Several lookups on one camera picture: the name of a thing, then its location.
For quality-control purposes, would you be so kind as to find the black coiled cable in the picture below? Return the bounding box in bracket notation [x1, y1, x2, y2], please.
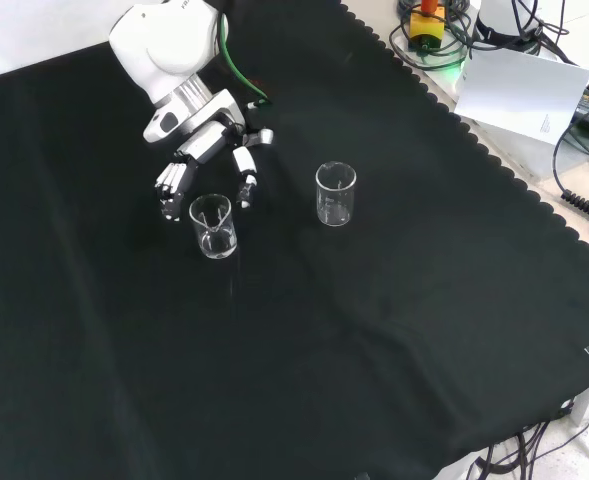
[552, 118, 589, 237]

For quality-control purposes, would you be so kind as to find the black bench cloth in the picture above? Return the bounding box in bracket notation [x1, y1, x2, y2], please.
[0, 0, 589, 480]

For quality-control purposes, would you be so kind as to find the clear glass beaker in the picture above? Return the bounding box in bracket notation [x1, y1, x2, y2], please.
[188, 192, 239, 261]
[314, 160, 358, 228]

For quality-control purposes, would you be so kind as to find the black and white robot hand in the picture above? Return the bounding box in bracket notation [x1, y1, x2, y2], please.
[142, 88, 275, 224]

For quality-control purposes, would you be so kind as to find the pale white board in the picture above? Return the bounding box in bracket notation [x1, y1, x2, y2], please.
[453, 47, 589, 147]

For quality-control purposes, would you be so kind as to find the green hand cable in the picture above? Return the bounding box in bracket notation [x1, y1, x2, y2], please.
[216, 9, 274, 107]

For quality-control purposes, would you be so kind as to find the dark green looped cable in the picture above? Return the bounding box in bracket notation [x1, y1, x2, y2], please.
[388, 0, 471, 70]

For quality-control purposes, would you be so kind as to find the yellow stop button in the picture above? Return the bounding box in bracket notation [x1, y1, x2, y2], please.
[407, 0, 447, 53]

